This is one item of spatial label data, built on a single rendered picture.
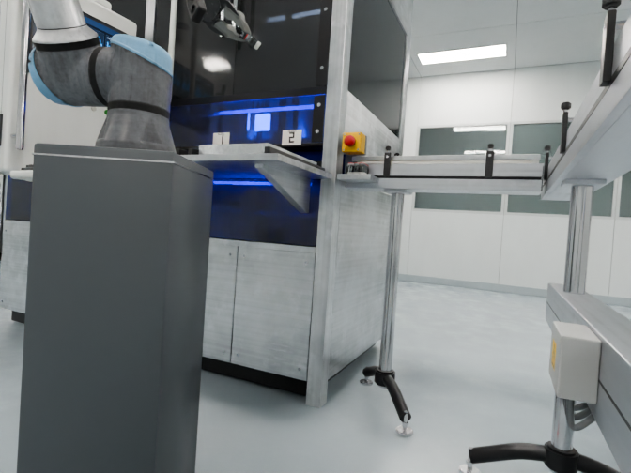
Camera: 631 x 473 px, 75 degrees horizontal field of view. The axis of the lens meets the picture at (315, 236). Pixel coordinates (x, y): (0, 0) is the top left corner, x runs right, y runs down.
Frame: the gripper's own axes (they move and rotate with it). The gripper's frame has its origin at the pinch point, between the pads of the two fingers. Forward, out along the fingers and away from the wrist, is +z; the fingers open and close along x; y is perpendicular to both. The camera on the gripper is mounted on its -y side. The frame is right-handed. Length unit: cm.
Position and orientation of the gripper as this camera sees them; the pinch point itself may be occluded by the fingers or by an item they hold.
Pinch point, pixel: (243, 35)
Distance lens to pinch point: 131.3
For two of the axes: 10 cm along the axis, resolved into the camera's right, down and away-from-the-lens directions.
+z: 7.7, 5.1, 3.8
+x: -6.3, 5.1, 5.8
